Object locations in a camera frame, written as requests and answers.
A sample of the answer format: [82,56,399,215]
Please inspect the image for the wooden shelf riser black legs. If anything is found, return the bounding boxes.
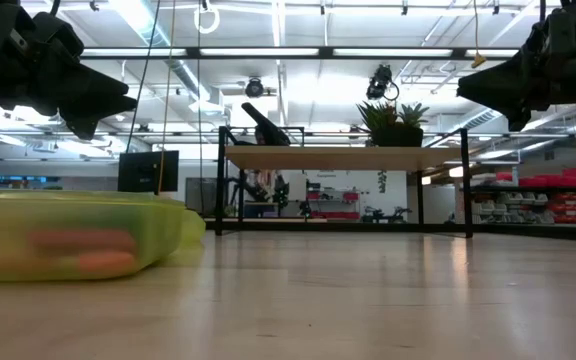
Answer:
[215,125,474,239]

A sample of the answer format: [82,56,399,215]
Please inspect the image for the black ceiling camera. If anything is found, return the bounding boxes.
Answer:
[366,63,400,102]

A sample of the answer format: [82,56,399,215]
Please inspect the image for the white hanging ring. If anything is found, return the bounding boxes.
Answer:
[193,2,222,35]

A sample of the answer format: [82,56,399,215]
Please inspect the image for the round black ceiling device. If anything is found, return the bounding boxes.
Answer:
[244,77,266,99]

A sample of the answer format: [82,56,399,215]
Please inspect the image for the black hanging cable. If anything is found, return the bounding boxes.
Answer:
[126,0,162,154]

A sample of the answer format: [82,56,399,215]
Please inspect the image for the potted succulent plant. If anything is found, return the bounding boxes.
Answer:
[356,99,430,148]

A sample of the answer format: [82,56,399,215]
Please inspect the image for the black stapler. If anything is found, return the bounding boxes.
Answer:
[241,102,292,147]

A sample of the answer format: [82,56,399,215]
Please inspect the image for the black metal table frame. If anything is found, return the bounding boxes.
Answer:
[202,217,576,245]

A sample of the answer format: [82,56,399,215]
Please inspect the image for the yellow hook on cord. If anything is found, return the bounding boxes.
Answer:
[470,0,488,70]

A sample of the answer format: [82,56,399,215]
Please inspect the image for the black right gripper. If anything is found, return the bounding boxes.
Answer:
[456,0,576,132]

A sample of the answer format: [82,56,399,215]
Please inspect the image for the black monitor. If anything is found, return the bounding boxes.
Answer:
[117,149,180,195]

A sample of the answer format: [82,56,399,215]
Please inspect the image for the yellow hanging cord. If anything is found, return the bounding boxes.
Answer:
[156,0,177,196]

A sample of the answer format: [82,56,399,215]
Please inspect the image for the shelving with red bins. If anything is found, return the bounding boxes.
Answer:
[470,167,576,226]

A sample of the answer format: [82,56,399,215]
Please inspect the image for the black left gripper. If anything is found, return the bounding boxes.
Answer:
[0,0,138,141]

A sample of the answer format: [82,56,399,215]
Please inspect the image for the yellow translucent pencil case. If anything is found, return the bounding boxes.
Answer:
[0,188,207,284]

